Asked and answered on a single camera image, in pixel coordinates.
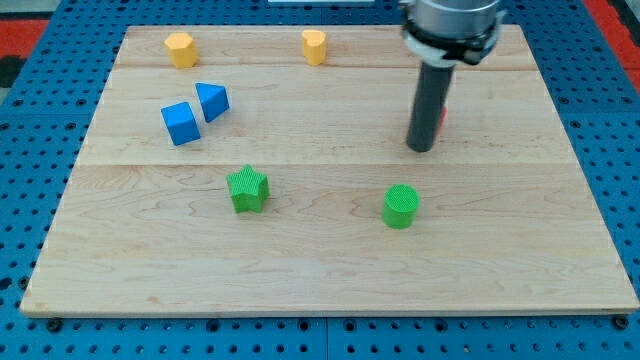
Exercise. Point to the green cylinder block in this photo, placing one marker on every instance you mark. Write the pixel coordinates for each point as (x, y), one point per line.
(401, 202)

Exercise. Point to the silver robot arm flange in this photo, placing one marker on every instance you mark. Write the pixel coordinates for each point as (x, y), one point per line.
(443, 33)

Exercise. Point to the wooden board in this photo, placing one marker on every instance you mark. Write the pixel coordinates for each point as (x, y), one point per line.
(506, 225)

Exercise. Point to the green star block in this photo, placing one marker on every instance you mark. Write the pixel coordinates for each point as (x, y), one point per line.
(248, 189)

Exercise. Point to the blue triangular prism block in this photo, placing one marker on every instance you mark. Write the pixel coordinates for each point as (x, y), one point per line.
(213, 99)

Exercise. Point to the yellow heart block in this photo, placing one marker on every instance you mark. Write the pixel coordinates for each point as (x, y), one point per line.
(314, 46)

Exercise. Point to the red block behind rod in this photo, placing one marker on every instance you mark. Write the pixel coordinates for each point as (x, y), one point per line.
(441, 120)

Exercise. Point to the blue cube block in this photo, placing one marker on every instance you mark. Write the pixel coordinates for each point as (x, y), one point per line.
(181, 123)

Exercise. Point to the yellow hexagon block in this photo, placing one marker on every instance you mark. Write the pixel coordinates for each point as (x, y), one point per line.
(182, 50)

